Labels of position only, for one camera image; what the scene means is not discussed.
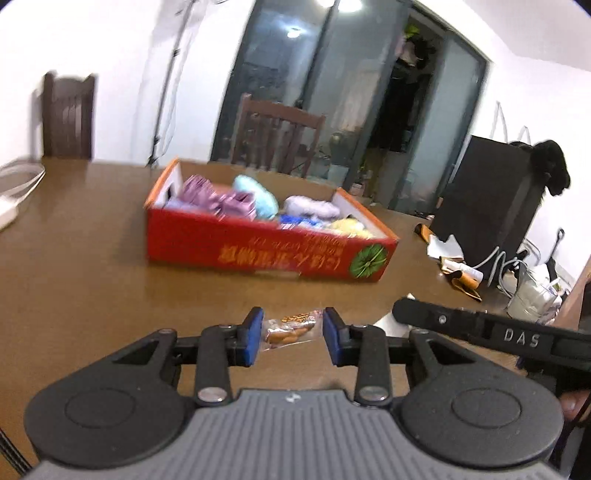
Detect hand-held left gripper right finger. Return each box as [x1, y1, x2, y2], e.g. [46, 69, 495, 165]
[322, 307, 485, 407]

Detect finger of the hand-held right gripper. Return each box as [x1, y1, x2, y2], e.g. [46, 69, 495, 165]
[392, 298, 491, 346]

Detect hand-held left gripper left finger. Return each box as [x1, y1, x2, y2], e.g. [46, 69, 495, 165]
[104, 307, 265, 407]

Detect clear snack packet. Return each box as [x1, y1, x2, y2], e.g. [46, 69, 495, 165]
[262, 311, 322, 352]

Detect red cardboard box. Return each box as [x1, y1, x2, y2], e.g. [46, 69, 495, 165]
[145, 159, 399, 282]

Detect white and yellow plush toy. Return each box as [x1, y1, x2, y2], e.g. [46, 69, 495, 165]
[330, 218, 375, 239]

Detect blue plastic packet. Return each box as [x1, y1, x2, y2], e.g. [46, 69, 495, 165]
[277, 213, 325, 230]

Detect lavender fluffy plush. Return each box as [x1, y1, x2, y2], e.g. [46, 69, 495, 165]
[284, 196, 341, 220]

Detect blue fluffy ball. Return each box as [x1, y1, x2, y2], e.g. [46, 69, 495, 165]
[233, 175, 280, 221]

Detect purple satin scrunchie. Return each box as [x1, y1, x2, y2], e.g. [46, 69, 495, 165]
[178, 175, 257, 221]

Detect person's right hand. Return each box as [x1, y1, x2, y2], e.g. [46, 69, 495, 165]
[560, 389, 591, 423]

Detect white plastic packet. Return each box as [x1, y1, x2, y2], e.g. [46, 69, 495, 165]
[507, 265, 563, 319]

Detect black paper bag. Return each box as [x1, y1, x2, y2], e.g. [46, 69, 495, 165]
[429, 102, 550, 271]

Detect black fuzzy item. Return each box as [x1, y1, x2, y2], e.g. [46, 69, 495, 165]
[510, 139, 572, 197]

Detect dark wooden chair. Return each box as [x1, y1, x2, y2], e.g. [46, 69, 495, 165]
[41, 71, 97, 161]
[230, 93, 326, 178]

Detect hanging clothes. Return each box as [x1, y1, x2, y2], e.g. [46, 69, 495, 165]
[369, 25, 439, 153]

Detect dark sliding glass door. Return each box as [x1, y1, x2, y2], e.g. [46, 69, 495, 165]
[210, 0, 490, 215]

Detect studio light on stand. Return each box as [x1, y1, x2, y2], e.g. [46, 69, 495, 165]
[147, 0, 199, 168]

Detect white charger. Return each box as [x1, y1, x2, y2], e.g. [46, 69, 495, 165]
[0, 196, 20, 232]

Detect white charger cable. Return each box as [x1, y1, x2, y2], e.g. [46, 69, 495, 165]
[0, 159, 47, 204]

